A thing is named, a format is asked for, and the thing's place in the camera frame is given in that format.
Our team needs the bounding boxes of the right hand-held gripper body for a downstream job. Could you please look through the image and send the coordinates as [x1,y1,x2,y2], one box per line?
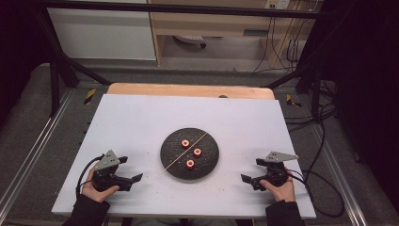
[250,151,299,192]

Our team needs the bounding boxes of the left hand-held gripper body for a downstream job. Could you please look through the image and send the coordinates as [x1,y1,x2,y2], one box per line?
[91,150,134,192]

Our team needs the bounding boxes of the thin bamboo skewer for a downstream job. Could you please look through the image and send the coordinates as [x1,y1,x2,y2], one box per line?
[161,131,209,173]

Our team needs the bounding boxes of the black textured round plate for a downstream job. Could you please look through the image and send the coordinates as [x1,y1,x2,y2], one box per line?
[160,127,220,181]

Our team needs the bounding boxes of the person's right hand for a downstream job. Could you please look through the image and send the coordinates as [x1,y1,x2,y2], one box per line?
[260,170,296,202]

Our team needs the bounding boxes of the person's left hand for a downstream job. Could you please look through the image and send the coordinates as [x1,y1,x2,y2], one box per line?
[82,168,120,203]

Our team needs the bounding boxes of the yellow black floor tape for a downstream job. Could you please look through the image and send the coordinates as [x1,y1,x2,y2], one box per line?
[83,88,97,105]
[285,93,302,108]

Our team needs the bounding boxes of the wooden table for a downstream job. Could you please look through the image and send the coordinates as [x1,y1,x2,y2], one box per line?
[106,82,276,101]

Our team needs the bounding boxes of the dark curtain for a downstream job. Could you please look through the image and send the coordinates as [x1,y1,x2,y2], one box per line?
[318,0,399,216]
[0,0,53,126]

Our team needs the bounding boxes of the white cabinet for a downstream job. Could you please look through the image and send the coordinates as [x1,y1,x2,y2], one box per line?
[46,0,157,61]

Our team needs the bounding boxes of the white chair base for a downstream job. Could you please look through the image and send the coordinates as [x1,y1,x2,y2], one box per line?
[173,34,208,49]

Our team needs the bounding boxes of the light wooden desk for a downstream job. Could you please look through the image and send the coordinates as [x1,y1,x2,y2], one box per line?
[147,0,318,69]

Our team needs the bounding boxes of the left hand-held gripper cable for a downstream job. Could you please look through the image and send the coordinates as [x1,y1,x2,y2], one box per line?
[75,153,104,200]

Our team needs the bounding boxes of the hand-held gripper cable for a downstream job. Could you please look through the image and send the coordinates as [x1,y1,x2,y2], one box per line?
[286,169,345,218]
[75,153,104,200]

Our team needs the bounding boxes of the right hand-held gripper cable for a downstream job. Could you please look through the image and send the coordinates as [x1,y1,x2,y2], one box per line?
[286,169,345,218]

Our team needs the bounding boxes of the metal floor rail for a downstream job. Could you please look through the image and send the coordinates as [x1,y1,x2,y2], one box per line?
[309,123,369,226]
[0,89,75,215]

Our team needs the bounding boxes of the black hanging cables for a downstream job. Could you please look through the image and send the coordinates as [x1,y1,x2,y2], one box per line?
[252,8,314,74]

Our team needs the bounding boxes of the white wall socket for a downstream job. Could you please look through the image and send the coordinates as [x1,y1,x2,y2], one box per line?
[264,0,292,10]

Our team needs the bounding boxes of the black metal frame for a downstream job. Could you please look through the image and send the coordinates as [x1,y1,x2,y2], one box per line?
[33,0,324,123]

